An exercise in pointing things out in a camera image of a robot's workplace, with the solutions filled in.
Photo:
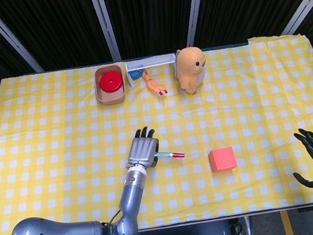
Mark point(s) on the blue cloth piece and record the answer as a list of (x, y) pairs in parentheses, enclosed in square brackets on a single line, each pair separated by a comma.
[(135, 74)]

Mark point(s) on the beige rounded box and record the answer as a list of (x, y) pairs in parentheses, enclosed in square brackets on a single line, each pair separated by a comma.
[(110, 98)]

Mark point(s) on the pink-red foam cube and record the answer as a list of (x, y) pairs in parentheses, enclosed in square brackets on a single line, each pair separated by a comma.
[(222, 159)]

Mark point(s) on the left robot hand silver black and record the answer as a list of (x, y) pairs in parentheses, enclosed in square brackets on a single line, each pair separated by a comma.
[(142, 151)]

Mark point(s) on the black curtain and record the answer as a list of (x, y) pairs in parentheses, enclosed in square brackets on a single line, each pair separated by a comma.
[(55, 26)]

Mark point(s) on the white mesh toy goal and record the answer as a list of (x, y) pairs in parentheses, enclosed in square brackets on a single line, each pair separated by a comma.
[(150, 62)]

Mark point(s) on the marker pen with red cap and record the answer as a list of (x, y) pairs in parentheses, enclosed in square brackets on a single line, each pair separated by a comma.
[(171, 154)]

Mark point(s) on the grey aluminium frame post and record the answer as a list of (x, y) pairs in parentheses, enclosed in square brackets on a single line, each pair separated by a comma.
[(303, 9), (10, 37), (194, 7), (105, 24)]

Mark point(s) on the yellow white checked tablecloth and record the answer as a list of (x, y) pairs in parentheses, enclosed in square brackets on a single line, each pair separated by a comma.
[(233, 111)]

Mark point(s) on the orange plush toy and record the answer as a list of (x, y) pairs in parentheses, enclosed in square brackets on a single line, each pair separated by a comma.
[(189, 72)]

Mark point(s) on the red disc with hole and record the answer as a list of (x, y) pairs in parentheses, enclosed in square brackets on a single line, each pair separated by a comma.
[(106, 85)]

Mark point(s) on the orange rubber chicken toy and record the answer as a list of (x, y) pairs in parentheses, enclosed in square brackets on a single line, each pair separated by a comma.
[(153, 85)]

